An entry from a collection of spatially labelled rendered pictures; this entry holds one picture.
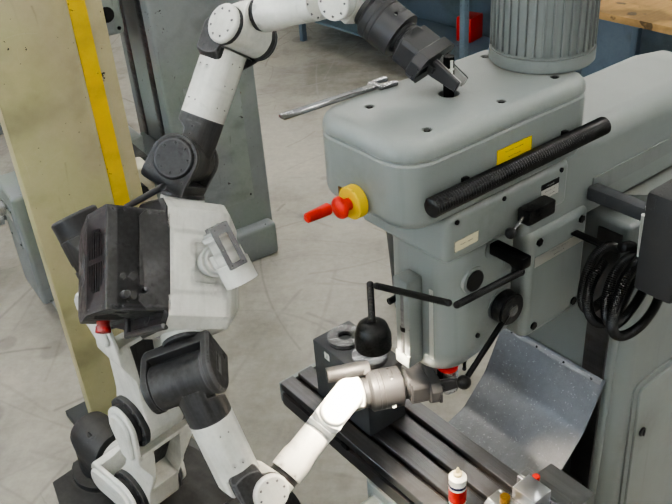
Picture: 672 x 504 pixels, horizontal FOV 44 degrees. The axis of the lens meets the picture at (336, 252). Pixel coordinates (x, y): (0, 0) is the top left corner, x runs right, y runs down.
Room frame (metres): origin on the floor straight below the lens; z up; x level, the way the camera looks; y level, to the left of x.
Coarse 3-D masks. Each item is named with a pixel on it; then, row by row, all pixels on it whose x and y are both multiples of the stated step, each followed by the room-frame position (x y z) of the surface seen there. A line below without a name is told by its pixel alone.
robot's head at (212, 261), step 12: (228, 240) 1.34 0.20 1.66; (204, 252) 1.37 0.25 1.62; (216, 252) 1.33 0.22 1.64; (228, 252) 1.32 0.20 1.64; (204, 264) 1.35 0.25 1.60; (216, 264) 1.34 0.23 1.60; (252, 264) 1.33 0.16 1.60; (216, 276) 1.35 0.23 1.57; (228, 276) 1.30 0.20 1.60; (240, 276) 1.30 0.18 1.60; (252, 276) 1.31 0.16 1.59; (228, 288) 1.30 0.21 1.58
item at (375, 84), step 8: (376, 80) 1.47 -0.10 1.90; (384, 80) 1.48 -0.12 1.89; (360, 88) 1.43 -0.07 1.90; (368, 88) 1.43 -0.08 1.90; (376, 88) 1.44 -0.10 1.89; (384, 88) 1.44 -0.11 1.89; (336, 96) 1.40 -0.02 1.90; (344, 96) 1.40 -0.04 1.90; (352, 96) 1.41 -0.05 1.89; (312, 104) 1.38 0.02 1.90; (320, 104) 1.37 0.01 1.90; (328, 104) 1.38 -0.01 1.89; (288, 112) 1.35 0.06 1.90; (296, 112) 1.35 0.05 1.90; (304, 112) 1.35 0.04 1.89
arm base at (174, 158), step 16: (160, 144) 1.49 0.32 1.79; (176, 144) 1.48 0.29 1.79; (192, 144) 1.48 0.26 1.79; (160, 160) 1.48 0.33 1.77; (176, 160) 1.47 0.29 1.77; (192, 160) 1.47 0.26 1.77; (144, 176) 1.49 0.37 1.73; (160, 176) 1.47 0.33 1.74; (176, 176) 1.46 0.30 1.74; (192, 176) 1.46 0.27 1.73; (208, 176) 1.56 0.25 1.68; (176, 192) 1.45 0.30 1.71; (192, 192) 1.49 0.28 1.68
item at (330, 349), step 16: (320, 336) 1.71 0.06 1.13; (336, 336) 1.68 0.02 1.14; (352, 336) 1.68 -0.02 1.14; (320, 352) 1.67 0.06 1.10; (336, 352) 1.64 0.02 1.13; (352, 352) 1.61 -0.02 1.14; (320, 368) 1.68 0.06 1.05; (400, 368) 1.58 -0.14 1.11; (320, 384) 1.69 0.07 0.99; (352, 416) 1.58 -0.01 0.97; (368, 416) 1.52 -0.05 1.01; (384, 416) 1.55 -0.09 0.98; (400, 416) 1.58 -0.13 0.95; (368, 432) 1.53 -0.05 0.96
